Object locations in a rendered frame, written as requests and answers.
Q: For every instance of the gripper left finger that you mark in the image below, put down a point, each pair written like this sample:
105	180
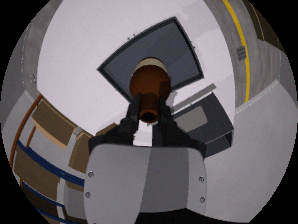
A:
122	133

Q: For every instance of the dark brown glass bottle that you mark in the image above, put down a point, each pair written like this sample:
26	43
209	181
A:
150	81

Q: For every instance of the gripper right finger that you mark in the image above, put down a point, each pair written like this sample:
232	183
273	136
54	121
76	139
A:
172	136

